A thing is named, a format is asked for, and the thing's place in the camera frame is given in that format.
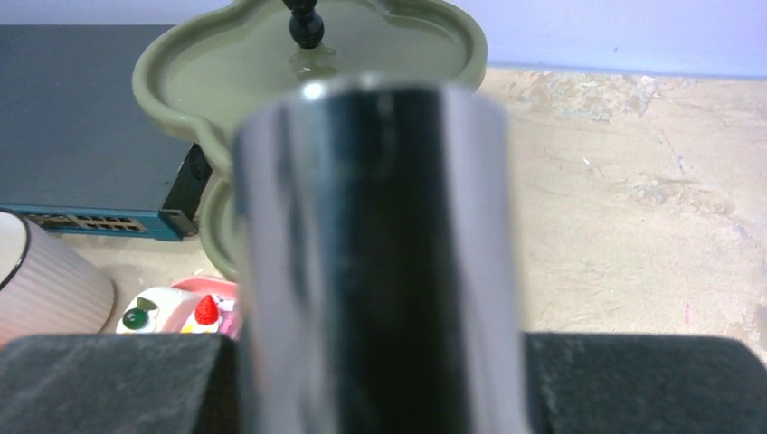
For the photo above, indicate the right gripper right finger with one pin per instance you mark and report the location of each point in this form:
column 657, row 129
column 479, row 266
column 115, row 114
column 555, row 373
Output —
column 603, row 383

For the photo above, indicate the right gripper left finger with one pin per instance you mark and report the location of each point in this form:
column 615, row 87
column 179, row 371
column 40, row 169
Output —
column 119, row 384

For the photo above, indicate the pink strawberry roll cake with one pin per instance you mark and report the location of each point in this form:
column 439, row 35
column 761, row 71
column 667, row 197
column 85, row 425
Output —
column 214, row 314

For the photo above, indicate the white roll cake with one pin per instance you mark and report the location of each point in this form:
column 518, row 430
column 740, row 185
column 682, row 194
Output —
column 157, row 310

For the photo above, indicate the pink serving tray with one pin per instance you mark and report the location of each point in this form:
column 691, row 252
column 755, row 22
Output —
column 202, row 285

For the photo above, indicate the white ribbed cup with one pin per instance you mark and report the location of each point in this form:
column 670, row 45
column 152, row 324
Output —
column 46, row 286

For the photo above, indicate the green three-tier stand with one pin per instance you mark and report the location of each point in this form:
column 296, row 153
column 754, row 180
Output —
column 199, row 80

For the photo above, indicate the dark network switch box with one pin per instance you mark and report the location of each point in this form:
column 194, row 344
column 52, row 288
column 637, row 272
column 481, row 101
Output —
column 78, row 154

